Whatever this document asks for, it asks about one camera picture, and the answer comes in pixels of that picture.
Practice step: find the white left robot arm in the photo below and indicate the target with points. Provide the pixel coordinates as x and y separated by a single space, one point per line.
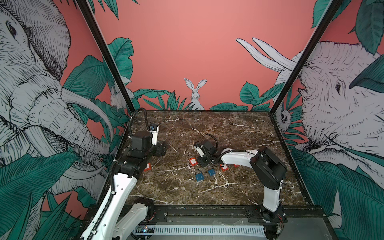
107 223

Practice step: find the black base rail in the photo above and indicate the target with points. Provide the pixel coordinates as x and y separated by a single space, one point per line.
252 213

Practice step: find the white slotted cable duct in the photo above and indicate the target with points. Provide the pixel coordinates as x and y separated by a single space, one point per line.
189 230

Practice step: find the black enclosure corner post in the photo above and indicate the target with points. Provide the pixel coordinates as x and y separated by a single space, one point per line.
88 15
325 20

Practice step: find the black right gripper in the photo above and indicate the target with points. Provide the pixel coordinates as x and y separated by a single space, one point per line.
200 160

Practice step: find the black enclosure corner post left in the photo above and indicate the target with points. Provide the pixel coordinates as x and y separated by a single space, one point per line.
88 15

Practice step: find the blue padlock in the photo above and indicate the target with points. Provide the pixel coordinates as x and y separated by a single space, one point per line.
199 176
211 172

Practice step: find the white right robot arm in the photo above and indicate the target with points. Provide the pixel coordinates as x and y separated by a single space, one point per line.
269 169

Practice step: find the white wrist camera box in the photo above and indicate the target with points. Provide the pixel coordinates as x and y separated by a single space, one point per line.
154 130
200 147

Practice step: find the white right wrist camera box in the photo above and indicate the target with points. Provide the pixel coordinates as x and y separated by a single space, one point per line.
200 147

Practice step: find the black enclosure corner post right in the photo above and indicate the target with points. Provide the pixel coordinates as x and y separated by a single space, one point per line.
325 20

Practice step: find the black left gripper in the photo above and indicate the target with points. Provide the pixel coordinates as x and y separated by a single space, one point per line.
160 149

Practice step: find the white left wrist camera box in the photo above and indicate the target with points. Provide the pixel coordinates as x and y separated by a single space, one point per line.
154 130

